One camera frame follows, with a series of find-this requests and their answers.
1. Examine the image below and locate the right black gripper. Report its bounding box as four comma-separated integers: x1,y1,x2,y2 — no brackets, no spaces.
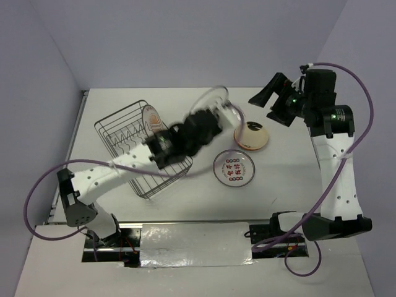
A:
247,72,312,127

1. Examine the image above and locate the white plate red lettering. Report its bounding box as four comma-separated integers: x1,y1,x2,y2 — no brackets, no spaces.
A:
212,149,256,188

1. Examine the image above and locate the cream peach plate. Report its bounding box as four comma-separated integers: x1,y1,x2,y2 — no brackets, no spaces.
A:
233,121,269,151

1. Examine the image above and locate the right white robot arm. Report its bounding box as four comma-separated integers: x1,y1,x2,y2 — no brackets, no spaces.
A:
249,63,372,242

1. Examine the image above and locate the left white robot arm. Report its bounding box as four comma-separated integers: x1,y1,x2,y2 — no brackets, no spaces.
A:
57,104,242,247

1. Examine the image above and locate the silver foil sheet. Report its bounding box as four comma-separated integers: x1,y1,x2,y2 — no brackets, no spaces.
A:
140,223,253,268

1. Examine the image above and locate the grey wire dish rack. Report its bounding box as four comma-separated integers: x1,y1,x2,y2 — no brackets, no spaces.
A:
93,99,194,199

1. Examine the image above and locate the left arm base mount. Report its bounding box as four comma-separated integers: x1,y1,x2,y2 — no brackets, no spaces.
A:
79,227,142,268

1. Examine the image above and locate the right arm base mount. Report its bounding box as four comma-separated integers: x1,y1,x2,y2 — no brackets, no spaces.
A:
244,212,309,259

